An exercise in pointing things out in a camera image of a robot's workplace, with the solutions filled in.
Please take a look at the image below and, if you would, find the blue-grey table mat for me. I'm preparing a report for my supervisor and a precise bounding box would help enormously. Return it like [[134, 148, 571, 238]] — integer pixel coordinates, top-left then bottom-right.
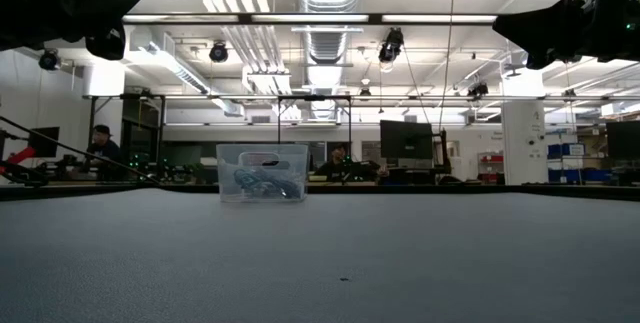
[[0, 187, 640, 323]]

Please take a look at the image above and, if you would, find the shelf with red bins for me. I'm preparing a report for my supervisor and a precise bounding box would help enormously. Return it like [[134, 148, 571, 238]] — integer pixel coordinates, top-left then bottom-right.
[[477, 151, 506, 185]]

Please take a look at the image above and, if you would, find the black ceiling spot lamp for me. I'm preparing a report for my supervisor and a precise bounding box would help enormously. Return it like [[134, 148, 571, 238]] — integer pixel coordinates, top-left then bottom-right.
[[378, 27, 406, 64], [208, 41, 230, 64], [467, 81, 491, 99], [38, 48, 62, 72]]

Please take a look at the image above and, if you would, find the shelf with blue bins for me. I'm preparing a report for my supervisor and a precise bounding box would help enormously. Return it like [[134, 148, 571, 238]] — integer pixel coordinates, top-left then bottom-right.
[[547, 141, 613, 185]]

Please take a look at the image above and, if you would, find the overhead light bar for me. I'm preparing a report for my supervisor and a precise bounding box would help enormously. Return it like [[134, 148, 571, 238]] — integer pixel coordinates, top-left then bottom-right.
[[122, 11, 499, 26]]

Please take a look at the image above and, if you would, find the white column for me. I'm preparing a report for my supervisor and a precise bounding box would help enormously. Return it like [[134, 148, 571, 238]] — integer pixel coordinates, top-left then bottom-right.
[[501, 70, 548, 186]]

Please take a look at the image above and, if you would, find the clear plastic bin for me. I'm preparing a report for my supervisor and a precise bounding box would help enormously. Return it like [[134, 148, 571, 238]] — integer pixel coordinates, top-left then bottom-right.
[[215, 143, 309, 204]]

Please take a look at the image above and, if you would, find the red object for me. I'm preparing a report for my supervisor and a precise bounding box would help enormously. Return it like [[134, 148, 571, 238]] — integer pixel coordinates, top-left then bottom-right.
[[0, 146, 40, 175]]

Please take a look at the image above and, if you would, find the black monitor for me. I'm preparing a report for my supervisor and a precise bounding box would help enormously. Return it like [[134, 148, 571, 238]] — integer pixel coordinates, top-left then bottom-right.
[[27, 126, 61, 159], [605, 120, 640, 160], [379, 120, 435, 160]]

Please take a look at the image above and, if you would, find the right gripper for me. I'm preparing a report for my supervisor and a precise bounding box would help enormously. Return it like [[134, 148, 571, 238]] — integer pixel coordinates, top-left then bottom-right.
[[492, 0, 622, 71]]

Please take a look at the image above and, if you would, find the person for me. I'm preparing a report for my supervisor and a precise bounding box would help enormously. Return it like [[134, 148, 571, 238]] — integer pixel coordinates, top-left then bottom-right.
[[81, 123, 124, 182], [313, 142, 392, 185]]

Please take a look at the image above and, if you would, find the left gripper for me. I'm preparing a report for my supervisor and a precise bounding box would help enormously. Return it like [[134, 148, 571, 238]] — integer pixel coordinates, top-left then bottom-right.
[[19, 0, 145, 62]]

